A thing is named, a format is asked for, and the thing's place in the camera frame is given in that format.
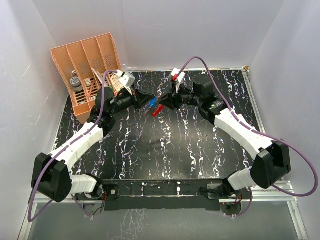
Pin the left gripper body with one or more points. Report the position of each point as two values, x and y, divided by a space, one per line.
123 102

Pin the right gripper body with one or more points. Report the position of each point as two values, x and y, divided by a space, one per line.
186 97

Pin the key with blue tag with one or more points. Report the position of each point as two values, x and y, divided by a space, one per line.
153 102

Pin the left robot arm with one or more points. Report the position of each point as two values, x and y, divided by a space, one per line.
52 173

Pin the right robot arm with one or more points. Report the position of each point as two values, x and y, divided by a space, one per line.
271 159

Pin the white labelled packet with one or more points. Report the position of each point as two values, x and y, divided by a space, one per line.
115 82

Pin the white paper card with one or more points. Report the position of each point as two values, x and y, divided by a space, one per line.
98 75

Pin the orange pencil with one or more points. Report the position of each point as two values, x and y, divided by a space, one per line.
91 89

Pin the pink desk organizer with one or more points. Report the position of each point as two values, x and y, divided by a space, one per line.
76 60

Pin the grey round jar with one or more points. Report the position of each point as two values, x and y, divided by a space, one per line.
76 84

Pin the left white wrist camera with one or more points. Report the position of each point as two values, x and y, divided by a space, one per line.
127 79

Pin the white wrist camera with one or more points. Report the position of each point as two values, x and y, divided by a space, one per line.
127 79
176 77

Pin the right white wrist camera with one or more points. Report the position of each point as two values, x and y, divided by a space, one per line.
176 77

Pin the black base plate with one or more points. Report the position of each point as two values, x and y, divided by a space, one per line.
208 194

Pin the aluminium frame rail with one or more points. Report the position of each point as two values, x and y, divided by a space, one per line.
261 215

